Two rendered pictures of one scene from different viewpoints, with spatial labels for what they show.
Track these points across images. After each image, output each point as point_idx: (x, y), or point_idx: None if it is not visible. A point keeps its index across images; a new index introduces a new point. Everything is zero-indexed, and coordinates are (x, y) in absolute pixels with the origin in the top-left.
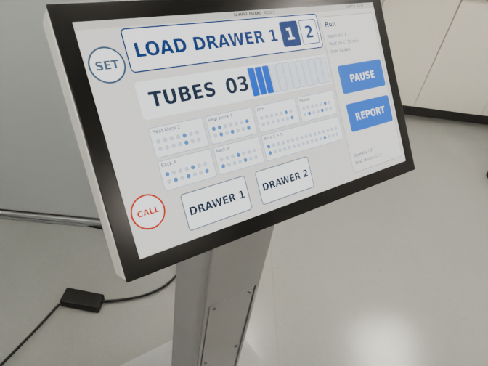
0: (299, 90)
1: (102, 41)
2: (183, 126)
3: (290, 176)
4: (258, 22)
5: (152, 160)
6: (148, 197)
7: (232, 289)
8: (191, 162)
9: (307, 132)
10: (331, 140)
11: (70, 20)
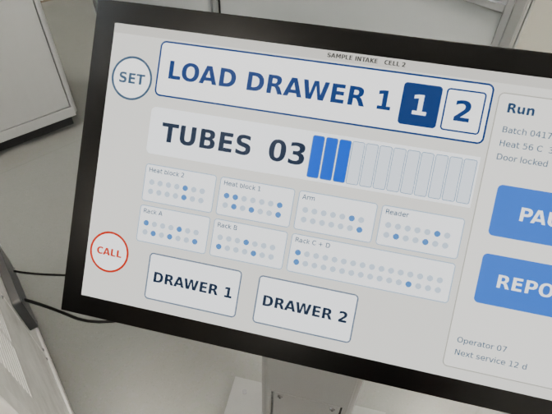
0: (393, 195)
1: (137, 50)
2: (188, 177)
3: (315, 309)
4: (366, 74)
5: (135, 200)
6: (115, 237)
7: (303, 391)
8: (179, 223)
9: (377, 262)
10: (420, 294)
11: (114, 20)
